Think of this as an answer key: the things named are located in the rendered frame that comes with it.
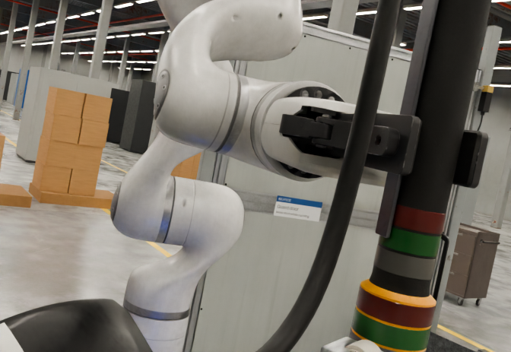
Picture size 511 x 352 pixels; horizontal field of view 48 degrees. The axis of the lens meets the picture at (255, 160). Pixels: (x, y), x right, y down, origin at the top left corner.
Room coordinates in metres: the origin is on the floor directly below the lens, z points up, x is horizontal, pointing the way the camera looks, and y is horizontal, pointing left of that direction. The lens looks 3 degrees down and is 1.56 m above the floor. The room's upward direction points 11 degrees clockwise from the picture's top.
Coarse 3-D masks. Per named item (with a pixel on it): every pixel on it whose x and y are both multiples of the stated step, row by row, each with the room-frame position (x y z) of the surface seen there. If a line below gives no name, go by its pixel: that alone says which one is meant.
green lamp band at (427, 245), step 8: (392, 232) 0.32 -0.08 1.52; (400, 232) 0.31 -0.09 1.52; (408, 232) 0.31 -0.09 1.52; (384, 240) 0.32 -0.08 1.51; (392, 240) 0.32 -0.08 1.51; (400, 240) 0.31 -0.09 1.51; (408, 240) 0.31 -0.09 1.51; (416, 240) 0.31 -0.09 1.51; (424, 240) 0.31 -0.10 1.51; (432, 240) 0.31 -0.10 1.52; (392, 248) 0.32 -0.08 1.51; (400, 248) 0.31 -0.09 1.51; (408, 248) 0.31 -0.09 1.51; (416, 248) 0.31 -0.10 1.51; (424, 248) 0.31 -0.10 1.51; (432, 248) 0.31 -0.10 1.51; (432, 256) 0.31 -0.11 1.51
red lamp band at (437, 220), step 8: (400, 208) 0.32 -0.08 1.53; (408, 208) 0.31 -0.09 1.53; (400, 216) 0.32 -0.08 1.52; (408, 216) 0.31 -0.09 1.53; (416, 216) 0.31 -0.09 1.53; (424, 216) 0.31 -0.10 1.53; (432, 216) 0.31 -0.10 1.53; (440, 216) 0.31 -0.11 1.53; (392, 224) 0.32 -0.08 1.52; (400, 224) 0.31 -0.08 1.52; (408, 224) 0.31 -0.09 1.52; (416, 224) 0.31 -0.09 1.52; (424, 224) 0.31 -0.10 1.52; (432, 224) 0.31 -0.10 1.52; (440, 224) 0.32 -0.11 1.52; (424, 232) 0.31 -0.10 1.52; (432, 232) 0.31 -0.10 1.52; (440, 232) 0.32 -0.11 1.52
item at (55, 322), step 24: (24, 312) 0.31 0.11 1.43; (48, 312) 0.33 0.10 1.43; (72, 312) 0.34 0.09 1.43; (96, 312) 0.36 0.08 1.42; (120, 312) 0.38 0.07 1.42; (24, 336) 0.30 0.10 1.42; (48, 336) 0.31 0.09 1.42; (72, 336) 0.33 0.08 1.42; (96, 336) 0.34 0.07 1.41; (120, 336) 0.36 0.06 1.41
